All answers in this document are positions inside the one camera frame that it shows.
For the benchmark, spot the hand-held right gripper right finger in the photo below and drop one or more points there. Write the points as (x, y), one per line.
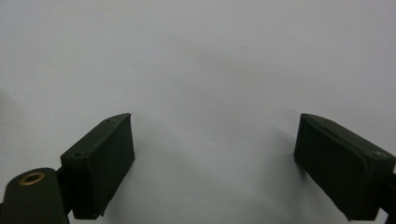
(339, 165)

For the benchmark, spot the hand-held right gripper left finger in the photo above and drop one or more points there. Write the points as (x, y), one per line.
(102, 161)

